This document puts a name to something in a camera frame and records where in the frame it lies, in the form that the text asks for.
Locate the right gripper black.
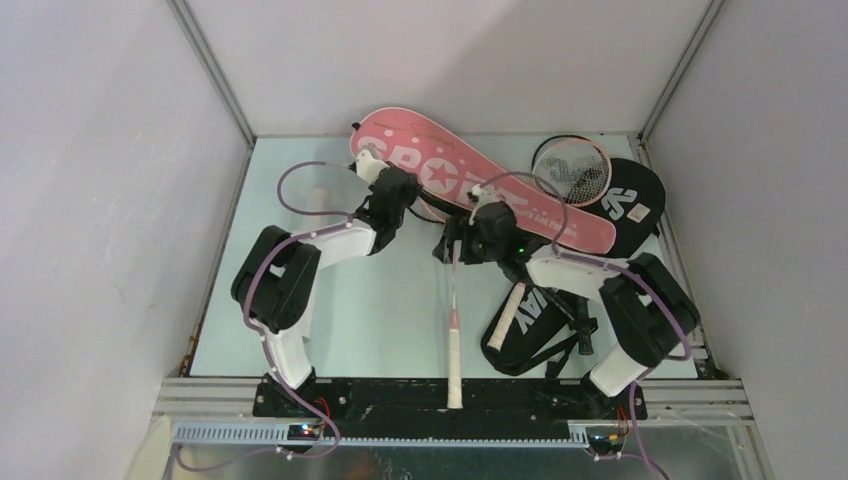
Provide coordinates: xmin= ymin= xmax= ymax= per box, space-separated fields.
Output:
xmin=434 ymin=215 xmax=504 ymax=265

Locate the pink SPORT racket bag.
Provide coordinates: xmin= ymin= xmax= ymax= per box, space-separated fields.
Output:
xmin=350 ymin=107 xmax=635 ymax=258

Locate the white shuttlecock tube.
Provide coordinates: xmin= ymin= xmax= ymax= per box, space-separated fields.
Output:
xmin=306 ymin=188 xmax=332 ymax=211

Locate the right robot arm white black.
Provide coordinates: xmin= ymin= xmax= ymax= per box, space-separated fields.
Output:
xmin=433 ymin=202 xmax=700 ymax=418

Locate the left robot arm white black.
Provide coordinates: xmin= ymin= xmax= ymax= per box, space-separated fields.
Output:
xmin=231 ymin=166 xmax=421 ymax=417

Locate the black racket right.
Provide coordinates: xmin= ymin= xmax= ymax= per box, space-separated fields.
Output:
xmin=531 ymin=134 xmax=576 ymax=182

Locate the black racket bag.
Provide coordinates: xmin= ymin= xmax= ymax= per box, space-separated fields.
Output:
xmin=481 ymin=158 xmax=665 ymax=378

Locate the right controller board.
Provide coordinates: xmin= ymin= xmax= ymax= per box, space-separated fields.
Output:
xmin=588 ymin=434 xmax=627 ymax=457

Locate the controller board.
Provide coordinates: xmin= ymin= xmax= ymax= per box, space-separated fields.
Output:
xmin=588 ymin=434 xmax=627 ymax=457
xmin=286 ymin=424 xmax=323 ymax=442

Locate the left controller board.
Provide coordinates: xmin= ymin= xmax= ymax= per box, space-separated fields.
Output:
xmin=286 ymin=424 xmax=323 ymax=442

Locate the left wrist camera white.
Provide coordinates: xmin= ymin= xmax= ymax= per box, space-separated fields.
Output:
xmin=353 ymin=149 xmax=389 ymax=185

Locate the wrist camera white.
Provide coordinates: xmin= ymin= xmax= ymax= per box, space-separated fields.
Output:
xmin=467 ymin=184 xmax=504 ymax=210
xmin=353 ymin=149 xmax=389 ymax=185

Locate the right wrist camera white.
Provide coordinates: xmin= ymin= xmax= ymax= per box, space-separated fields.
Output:
xmin=467 ymin=184 xmax=504 ymax=210

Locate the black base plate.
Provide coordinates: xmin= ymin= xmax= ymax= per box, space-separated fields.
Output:
xmin=254 ymin=377 xmax=647 ymax=440

